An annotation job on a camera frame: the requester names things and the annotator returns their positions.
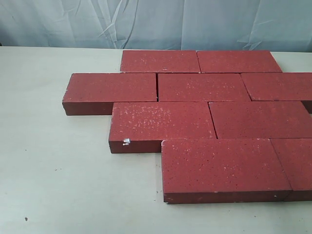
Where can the red brick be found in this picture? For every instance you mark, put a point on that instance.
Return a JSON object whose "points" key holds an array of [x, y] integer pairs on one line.
{"points": [[237, 62], [89, 94], [280, 87], [295, 156], [221, 171], [159, 61], [140, 127], [181, 87], [263, 119]]}

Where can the red brick top back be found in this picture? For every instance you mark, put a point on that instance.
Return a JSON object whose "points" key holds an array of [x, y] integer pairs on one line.
{"points": [[89, 94]]}

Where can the blue-grey backdrop cloth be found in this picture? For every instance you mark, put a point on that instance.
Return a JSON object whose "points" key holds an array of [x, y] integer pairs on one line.
{"points": [[275, 25]]}

